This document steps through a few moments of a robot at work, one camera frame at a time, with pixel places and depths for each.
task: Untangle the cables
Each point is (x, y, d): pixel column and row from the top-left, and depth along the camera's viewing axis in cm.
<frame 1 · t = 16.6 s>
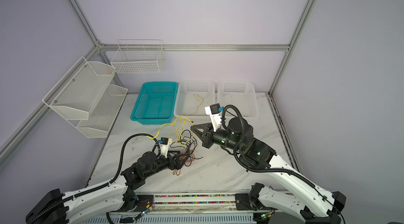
left hand: (183, 154, 77), fingers open
right hand: (189, 129, 57), fingers closed
white plastic basket right: (241, 94, 121), point 2 cm above the table
teal plastic basket: (156, 103, 117), on the table
white mesh lower shelf: (99, 109, 75), point 30 cm above the table

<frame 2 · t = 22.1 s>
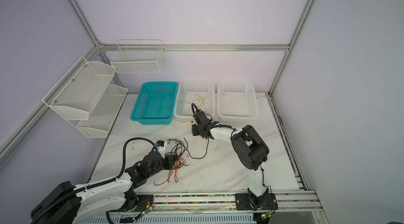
left hand: (175, 157, 84), fingers closed
right hand: (193, 128, 96), fingers closed
the named things where they were.

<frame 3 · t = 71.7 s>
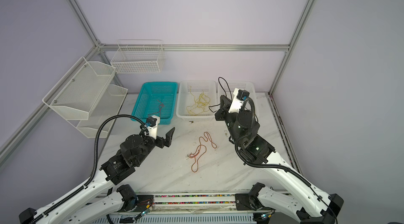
left hand: (163, 125, 71), fingers open
right hand: (219, 95, 62), fingers closed
the named things where they were.

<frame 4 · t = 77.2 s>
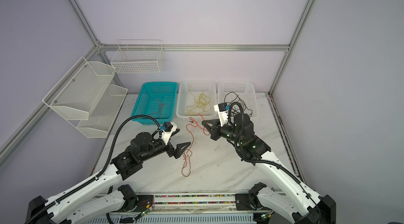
left hand: (182, 137, 71), fingers open
right hand: (201, 123, 66), fingers closed
the named things where they were.

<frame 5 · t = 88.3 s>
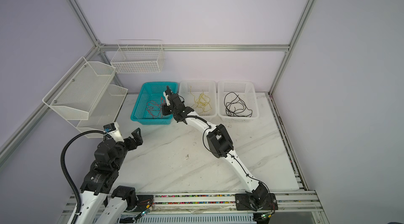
left hand: (129, 133, 73), fingers open
right hand: (159, 106, 97), fingers closed
the named things where they were.

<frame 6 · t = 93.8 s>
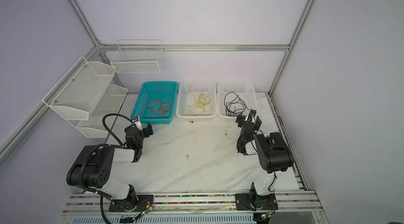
left hand: (139, 124, 93), fingers open
right hand: (248, 113, 93), fingers open
the named things where they were.

